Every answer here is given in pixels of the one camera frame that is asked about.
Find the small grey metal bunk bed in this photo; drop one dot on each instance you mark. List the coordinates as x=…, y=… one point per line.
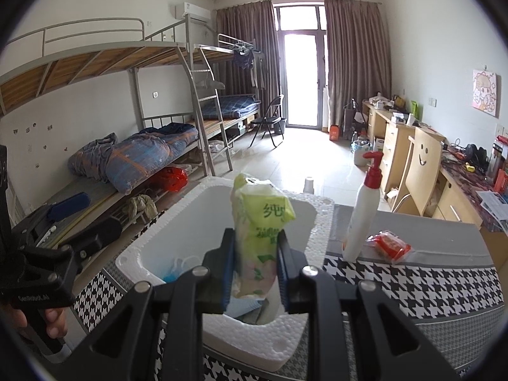
x=214, y=52

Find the white air conditioner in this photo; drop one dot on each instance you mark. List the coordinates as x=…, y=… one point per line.
x=192, y=11

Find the beige crumpled cloth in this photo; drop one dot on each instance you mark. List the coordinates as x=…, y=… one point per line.
x=141, y=206

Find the grey metal bed ladder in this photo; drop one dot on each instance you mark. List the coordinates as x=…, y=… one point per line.
x=206, y=98

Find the white paper cup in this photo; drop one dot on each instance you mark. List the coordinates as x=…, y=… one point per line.
x=309, y=185

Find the dark hanging garment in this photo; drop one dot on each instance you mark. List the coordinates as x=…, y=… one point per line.
x=242, y=58

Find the blue plaid quilt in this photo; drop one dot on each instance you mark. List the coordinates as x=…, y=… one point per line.
x=147, y=154

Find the white pump bottle red top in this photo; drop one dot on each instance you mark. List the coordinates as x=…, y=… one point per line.
x=361, y=214

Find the brown curtain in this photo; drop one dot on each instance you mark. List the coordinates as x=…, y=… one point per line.
x=246, y=27
x=357, y=59

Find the green tissue packet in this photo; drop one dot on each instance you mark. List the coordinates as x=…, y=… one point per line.
x=258, y=226

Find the black white houndstooth tablecloth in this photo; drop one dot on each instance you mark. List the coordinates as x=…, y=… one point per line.
x=397, y=285

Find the white carton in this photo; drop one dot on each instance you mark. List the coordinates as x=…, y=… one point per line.
x=379, y=146

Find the dark blue checked bedding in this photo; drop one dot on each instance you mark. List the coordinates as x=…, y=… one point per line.
x=228, y=105

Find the wooden desk with patterned cover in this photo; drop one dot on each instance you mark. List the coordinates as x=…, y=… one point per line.
x=448, y=202

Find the glass balcony door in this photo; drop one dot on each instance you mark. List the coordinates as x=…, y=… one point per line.
x=301, y=79

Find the red snack packet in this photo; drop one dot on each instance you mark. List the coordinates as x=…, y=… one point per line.
x=391, y=246

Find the red lidded jug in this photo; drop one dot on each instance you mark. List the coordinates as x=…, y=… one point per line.
x=501, y=158

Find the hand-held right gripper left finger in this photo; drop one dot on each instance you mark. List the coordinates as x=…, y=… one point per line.
x=228, y=270

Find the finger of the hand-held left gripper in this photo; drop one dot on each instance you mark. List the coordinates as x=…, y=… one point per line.
x=99, y=232
x=67, y=206

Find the orange paper bag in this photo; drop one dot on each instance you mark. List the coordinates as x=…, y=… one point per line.
x=334, y=132

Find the wooden desk with drawers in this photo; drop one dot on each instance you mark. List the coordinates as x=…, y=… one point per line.
x=391, y=139

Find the black folding chair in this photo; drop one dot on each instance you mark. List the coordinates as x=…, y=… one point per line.
x=272, y=111

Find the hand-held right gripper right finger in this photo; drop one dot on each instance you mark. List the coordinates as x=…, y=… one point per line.
x=282, y=274

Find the grey hanging garment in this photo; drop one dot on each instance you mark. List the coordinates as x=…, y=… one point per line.
x=258, y=69

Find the person's left hand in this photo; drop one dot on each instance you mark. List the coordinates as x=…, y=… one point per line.
x=57, y=321

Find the blue cloth item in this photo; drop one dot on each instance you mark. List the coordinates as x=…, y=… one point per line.
x=172, y=272

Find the printed paper sheet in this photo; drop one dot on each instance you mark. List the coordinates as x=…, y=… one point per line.
x=492, y=204

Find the grey towel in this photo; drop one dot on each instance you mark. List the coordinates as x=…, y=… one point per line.
x=254, y=311

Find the pink cartoon wall picture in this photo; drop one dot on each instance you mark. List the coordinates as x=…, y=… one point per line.
x=484, y=93

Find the black headphones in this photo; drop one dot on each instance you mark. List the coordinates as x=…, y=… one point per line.
x=476, y=154

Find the white bucket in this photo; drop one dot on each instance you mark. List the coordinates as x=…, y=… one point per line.
x=362, y=154

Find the wooden smiley face chair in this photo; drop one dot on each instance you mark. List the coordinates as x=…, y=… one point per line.
x=424, y=166

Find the white foam box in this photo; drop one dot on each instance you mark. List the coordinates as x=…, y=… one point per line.
x=190, y=226

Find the red plastic bag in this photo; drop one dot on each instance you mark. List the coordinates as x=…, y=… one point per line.
x=172, y=178

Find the purple grey blanket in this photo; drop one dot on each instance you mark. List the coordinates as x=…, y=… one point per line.
x=91, y=158

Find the large grey metal bunk bed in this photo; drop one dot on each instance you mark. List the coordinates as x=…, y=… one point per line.
x=79, y=63

